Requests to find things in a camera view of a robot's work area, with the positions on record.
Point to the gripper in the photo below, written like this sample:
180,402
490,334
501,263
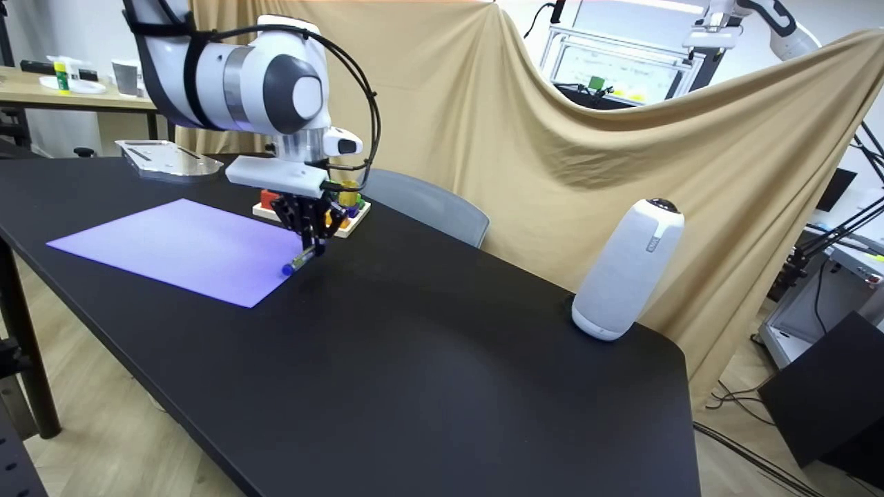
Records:
293,196

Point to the blue marker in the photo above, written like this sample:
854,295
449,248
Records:
298,263

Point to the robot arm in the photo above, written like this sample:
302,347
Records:
262,83

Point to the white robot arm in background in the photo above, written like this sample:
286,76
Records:
773,24

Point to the wooden board with coloured blocks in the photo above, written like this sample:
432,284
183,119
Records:
351,215

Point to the grey chair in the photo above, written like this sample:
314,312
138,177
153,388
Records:
428,203

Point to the blue paper sheet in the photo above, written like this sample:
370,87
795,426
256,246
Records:
179,248

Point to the silver metal plate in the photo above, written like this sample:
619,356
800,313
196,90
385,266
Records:
169,160

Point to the tan cloth backdrop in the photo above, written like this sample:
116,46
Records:
525,152

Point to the white cup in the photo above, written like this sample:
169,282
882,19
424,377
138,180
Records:
126,77

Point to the wooden desk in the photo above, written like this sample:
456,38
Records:
83,102

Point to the white dish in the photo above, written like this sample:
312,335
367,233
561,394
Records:
83,87

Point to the glue stick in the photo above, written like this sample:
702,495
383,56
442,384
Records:
61,76

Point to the white cylindrical speaker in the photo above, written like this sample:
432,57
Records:
625,273

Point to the black box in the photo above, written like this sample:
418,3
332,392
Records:
829,393

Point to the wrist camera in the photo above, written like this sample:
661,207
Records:
276,175

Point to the aluminium frame with screen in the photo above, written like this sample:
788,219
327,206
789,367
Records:
621,69

